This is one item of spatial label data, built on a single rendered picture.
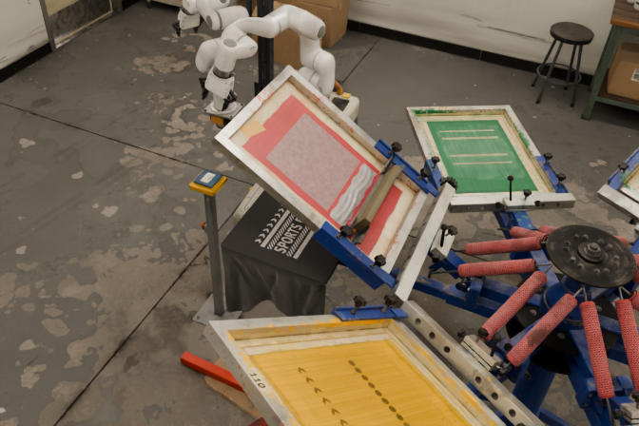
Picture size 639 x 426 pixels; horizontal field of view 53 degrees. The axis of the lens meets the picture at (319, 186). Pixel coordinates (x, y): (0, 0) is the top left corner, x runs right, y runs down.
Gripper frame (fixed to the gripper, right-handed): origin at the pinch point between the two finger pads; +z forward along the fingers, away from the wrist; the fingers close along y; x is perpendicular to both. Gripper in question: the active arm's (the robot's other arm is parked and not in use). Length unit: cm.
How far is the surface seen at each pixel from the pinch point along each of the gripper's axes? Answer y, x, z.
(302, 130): -35.3, -7.8, -3.0
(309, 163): -44.8, 3.7, -0.5
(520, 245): -128, -4, -10
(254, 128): -21.6, 9.4, -6.7
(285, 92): -20.8, -18.4, -6.9
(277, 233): -44, 5, 43
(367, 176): -66, -12, 5
